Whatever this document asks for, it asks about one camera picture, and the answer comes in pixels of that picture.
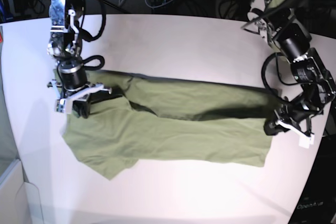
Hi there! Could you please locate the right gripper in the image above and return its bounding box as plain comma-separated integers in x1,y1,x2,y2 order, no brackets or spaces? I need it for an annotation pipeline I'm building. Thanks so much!
47,79,123,119

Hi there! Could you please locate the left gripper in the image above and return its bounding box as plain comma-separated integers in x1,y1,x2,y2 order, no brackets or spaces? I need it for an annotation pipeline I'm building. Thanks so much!
264,105,323,140

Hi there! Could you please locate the green T-shirt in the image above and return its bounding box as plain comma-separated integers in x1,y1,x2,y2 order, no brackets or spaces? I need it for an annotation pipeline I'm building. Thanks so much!
62,71,278,179

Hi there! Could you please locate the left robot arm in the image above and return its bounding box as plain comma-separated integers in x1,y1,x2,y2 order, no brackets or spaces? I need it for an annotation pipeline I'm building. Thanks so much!
242,0,335,146

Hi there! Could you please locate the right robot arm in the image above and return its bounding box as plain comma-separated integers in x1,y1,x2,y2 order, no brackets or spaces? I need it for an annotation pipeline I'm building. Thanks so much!
47,0,116,119

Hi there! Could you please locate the white bin at left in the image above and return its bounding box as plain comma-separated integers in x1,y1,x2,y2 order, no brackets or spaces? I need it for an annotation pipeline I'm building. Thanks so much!
1,159,44,223

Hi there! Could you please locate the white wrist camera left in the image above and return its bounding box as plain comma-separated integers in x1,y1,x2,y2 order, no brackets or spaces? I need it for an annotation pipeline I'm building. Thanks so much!
299,133,315,149

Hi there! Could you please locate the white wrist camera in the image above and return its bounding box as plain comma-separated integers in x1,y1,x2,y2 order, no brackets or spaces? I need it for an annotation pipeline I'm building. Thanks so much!
299,133,315,149
55,99,73,114

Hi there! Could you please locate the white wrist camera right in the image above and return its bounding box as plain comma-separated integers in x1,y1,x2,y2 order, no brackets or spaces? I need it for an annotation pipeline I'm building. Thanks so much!
55,99,73,114

